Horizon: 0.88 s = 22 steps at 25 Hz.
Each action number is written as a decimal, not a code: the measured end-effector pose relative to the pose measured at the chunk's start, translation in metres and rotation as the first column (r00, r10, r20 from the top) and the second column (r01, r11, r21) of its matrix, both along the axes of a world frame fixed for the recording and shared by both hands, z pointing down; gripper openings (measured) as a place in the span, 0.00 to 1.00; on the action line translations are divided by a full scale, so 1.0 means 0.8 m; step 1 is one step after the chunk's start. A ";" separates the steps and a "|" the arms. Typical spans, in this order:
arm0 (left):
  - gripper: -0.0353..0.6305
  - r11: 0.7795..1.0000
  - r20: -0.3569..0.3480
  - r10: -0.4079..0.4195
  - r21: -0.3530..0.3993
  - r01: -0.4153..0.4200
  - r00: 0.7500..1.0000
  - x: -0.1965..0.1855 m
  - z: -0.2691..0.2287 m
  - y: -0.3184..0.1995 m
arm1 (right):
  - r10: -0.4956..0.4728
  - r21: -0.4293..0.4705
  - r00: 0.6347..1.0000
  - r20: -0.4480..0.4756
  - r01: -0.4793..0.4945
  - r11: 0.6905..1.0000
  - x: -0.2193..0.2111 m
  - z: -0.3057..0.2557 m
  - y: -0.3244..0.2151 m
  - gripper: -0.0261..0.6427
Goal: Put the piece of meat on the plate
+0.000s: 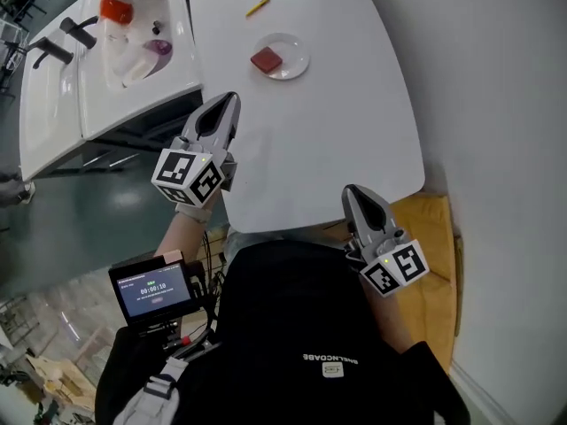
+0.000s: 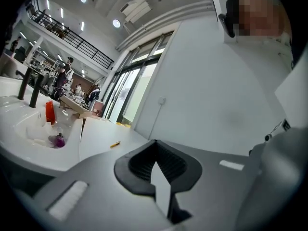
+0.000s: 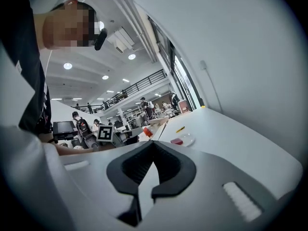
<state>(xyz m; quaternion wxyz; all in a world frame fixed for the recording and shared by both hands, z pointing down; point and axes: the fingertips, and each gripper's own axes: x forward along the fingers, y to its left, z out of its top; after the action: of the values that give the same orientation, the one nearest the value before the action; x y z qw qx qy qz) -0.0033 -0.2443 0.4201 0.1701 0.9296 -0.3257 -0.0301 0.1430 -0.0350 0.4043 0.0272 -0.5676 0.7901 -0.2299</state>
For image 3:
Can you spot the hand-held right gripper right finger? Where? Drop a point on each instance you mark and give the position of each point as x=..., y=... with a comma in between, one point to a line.
x=173, y=170

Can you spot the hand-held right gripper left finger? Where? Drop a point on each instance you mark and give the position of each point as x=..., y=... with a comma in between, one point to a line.
x=130, y=170

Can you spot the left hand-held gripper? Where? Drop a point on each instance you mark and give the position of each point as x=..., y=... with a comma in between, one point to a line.
x=105, y=133

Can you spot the yellow pen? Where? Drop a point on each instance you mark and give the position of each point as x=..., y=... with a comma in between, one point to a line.
x=180, y=129

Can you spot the orange bottle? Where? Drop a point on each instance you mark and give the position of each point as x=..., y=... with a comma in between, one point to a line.
x=148, y=132

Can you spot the black chest monitor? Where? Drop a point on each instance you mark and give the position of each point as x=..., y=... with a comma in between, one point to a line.
x=63, y=127

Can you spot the brown cardboard box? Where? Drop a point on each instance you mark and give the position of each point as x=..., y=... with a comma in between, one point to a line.
x=158, y=121

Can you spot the black balcony railing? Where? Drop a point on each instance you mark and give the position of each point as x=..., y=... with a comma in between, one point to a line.
x=144, y=82

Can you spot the white ceiling air conditioner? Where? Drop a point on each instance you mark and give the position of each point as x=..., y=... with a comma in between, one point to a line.
x=121, y=41

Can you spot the dark framed window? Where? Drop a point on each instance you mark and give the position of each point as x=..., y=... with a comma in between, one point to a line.
x=178, y=66

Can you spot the person's black t-shirt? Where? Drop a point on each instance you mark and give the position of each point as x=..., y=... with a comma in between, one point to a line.
x=21, y=68

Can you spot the person's head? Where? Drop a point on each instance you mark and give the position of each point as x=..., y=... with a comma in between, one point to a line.
x=65, y=25

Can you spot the black head-mounted camera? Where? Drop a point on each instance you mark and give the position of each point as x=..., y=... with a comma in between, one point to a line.
x=101, y=40

